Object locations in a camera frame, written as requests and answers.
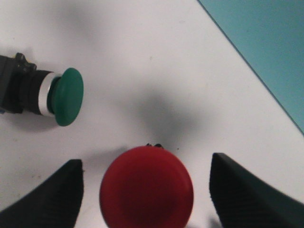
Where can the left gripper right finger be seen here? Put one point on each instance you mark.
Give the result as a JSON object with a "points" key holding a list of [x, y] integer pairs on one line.
{"points": [[242, 200]]}

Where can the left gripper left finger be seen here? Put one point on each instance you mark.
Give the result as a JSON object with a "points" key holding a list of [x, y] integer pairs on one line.
{"points": [[55, 203]]}

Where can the red push button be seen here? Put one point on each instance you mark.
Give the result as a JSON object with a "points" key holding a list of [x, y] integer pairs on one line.
{"points": [[146, 187]]}

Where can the teal plastic box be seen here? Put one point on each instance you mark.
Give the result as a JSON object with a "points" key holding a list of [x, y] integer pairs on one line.
{"points": [[269, 35]]}

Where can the right green push button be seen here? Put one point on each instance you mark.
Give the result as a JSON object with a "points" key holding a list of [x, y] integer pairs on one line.
{"points": [[24, 87]]}

